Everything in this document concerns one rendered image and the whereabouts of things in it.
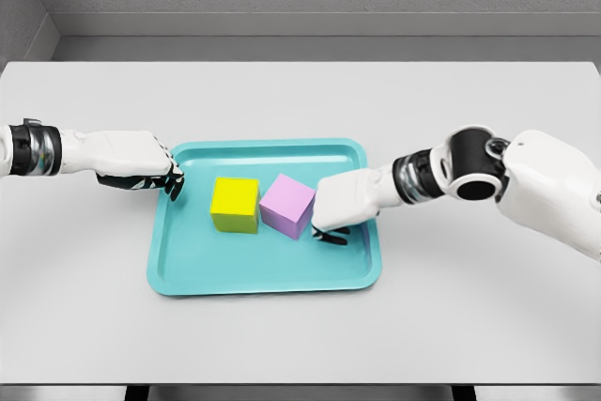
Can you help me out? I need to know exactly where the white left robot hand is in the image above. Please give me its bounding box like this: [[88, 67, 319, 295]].
[[86, 131, 185, 203]]

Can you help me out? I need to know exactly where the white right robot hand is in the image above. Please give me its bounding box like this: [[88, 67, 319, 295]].
[[310, 168, 382, 247]]

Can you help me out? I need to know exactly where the pink cube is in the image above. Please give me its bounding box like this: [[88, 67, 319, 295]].
[[258, 173, 317, 241]]

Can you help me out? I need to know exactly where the yellow cube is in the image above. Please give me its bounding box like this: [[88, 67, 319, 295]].
[[209, 177, 261, 236]]

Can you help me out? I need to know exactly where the teal tray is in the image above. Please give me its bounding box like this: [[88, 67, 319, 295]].
[[146, 138, 383, 298]]

